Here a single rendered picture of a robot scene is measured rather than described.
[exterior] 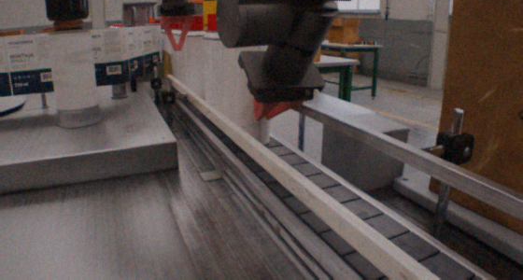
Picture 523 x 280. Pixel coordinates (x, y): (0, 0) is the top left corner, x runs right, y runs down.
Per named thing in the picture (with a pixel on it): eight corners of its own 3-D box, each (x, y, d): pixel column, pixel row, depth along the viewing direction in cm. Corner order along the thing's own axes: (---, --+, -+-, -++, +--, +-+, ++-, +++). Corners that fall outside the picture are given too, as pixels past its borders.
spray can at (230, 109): (220, 128, 64) (217, 12, 57) (247, 125, 66) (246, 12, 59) (230, 136, 59) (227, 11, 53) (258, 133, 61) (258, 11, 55)
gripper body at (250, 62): (234, 62, 45) (250, 15, 39) (303, 61, 49) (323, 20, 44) (249, 99, 42) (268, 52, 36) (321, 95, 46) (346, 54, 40)
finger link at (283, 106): (228, 101, 52) (244, 53, 45) (272, 98, 55) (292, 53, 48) (241, 138, 48) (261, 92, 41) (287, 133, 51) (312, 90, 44)
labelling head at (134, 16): (125, 77, 122) (120, 6, 114) (161, 74, 127) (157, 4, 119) (127, 83, 110) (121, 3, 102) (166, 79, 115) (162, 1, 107)
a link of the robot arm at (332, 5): (352, 8, 35) (325, -21, 38) (301, 7, 32) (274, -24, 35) (326, 55, 41) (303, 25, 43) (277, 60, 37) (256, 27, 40)
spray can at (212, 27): (203, 114, 73) (199, 14, 67) (226, 111, 75) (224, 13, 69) (209, 120, 69) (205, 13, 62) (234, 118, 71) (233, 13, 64)
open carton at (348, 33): (320, 42, 503) (320, 17, 492) (343, 42, 523) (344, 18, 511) (338, 44, 468) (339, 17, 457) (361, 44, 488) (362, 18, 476)
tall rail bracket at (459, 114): (385, 259, 35) (408, 109, 30) (431, 241, 38) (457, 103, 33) (405, 277, 32) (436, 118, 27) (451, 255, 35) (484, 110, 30)
